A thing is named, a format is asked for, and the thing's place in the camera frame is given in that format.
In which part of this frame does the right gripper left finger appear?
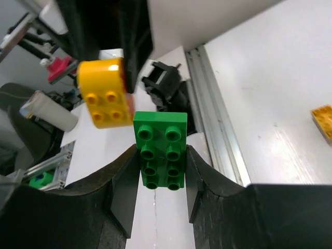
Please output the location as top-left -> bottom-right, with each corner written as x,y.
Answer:
1,146 -> 140,248

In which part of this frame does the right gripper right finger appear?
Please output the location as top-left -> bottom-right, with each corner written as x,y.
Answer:
185,146 -> 331,248

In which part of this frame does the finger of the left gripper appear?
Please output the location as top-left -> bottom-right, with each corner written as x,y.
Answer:
56,1 -> 100,61
119,0 -> 154,93

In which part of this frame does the yellow oval lego piece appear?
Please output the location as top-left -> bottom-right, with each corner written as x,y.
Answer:
77,58 -> 135,129

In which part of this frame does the green lego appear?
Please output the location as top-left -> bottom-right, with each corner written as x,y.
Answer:
133,111 -> 187,191

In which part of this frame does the yellow lego brick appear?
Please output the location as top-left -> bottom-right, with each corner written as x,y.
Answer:
311,105 -> 331,144

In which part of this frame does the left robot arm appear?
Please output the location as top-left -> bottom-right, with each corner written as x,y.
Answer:
56,1 -> 197,135

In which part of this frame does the red clamp in background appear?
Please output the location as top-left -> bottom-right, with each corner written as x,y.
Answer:
40,57 -> 78,85

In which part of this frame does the green object in background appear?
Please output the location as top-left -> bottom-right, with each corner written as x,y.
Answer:
29,172 -> 54,189

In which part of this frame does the grey bag in background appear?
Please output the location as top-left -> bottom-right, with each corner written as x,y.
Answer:
1,82 -> 64,174

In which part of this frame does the aluminium frame rail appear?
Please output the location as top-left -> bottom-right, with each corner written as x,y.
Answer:
185,45 -> 251,186

